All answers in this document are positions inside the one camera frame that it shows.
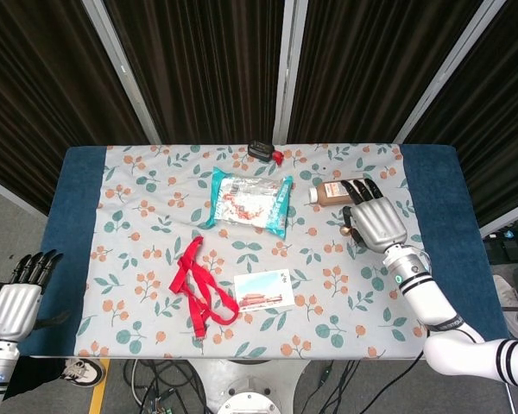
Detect brown drink bottle white cap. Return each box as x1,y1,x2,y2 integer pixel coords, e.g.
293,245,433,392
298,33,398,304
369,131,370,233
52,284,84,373
308,178,371,208

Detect floral patterned tablecloth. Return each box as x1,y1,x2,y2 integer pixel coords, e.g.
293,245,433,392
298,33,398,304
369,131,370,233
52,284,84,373
73,143,444,360

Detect black floor cables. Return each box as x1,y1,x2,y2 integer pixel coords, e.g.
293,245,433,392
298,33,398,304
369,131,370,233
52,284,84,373
123,358,433,414

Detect grey white sneaker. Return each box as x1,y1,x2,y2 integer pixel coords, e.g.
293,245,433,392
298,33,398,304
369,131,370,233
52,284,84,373
492,274,518,342

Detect red lanyard strap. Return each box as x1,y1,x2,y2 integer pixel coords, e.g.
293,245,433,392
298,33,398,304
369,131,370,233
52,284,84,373
168,235,241,340

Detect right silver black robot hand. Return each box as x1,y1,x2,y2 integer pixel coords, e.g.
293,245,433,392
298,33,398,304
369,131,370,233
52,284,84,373
338,179,409,252

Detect blue table mat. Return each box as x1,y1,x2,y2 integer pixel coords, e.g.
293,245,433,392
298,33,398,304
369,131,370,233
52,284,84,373
19,143,511,360

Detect postcard with red palace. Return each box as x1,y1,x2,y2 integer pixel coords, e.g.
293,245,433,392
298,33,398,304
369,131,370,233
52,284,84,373
233,269,296,312

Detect teal clear snack bag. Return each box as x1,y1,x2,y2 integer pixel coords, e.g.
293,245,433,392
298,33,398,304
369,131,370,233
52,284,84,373
205,166,294,241

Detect small black device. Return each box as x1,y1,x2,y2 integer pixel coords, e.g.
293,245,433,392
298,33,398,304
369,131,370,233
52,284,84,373
247,139,274,161

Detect white black sneaker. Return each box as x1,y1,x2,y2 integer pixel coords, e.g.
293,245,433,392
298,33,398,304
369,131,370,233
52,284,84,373
60,356,106,389

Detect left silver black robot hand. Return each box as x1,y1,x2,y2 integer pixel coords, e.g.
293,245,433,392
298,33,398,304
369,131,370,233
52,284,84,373
0,248,70,342

